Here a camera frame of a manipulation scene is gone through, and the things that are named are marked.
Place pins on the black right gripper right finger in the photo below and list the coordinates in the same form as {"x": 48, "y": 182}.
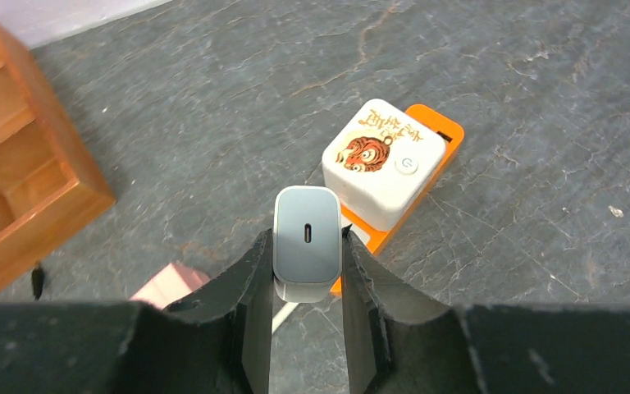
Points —
{"x": 400, "y": 340}

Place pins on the white usb charger block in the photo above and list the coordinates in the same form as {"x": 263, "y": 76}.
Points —
{"x": 307, "y": 243}

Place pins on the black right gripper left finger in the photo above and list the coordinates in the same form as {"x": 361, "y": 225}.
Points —
{"x": 217, "y": 339}

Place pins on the white cube socket adapter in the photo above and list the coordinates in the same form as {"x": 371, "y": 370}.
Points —
{"x": 380, "y": 162}

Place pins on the wooden compartment tray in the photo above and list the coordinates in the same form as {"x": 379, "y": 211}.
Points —
{"x": 50, "y": 185}

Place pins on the pink cube socket adapter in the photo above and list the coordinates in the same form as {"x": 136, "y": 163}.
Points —
{"x": 170, "y": 284}

